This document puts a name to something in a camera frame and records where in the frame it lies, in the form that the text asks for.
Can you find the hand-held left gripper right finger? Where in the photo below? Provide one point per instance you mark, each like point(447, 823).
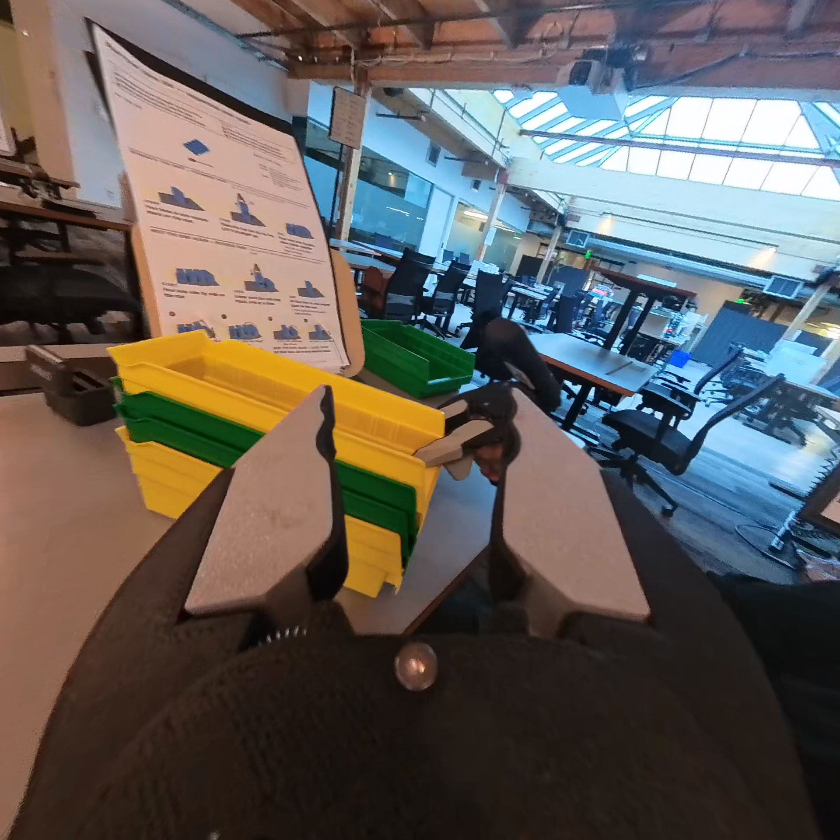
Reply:
point(564, 525)

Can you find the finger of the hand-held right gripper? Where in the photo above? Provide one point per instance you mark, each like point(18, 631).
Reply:
point(454, 411)
point(449, 448)

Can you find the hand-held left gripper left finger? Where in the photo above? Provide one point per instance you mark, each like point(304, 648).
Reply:
point(262, 518)

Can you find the yellow plastic bin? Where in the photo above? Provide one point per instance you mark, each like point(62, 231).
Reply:
point(262, 387)
point(170, 485)

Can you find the green plastic bin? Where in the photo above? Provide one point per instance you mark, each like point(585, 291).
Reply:
point(177, 441)
point(170, 407)
point(420, 358)

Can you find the wooden top table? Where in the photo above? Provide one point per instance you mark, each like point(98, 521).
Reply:
point(590, 364)

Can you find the black office chair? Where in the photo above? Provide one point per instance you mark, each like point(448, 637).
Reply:
point(407, 289)
point(705, 380)
point(663, 436)
point(489, 295)
point(449, 295)

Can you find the instruction sheet on board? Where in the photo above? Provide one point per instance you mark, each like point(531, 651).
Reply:
point(351, 315)

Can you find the small blue bin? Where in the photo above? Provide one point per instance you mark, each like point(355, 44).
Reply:
point(680, 359)

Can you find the tall wooden table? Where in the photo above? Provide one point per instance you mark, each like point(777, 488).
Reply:
point(646, 282)

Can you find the dark grey box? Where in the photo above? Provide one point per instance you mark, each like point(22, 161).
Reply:
point(72, 394)

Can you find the hanging white sign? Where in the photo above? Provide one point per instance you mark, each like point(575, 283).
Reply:
point(346, 117)

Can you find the printed instruction sheet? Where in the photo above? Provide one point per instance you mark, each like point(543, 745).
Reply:
point(216, 197)

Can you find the dark wooden desk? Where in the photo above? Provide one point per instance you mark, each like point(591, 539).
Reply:
point(59, 211)

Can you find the wall air conditioner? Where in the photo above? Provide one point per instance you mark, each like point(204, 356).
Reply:
point(783, 287)

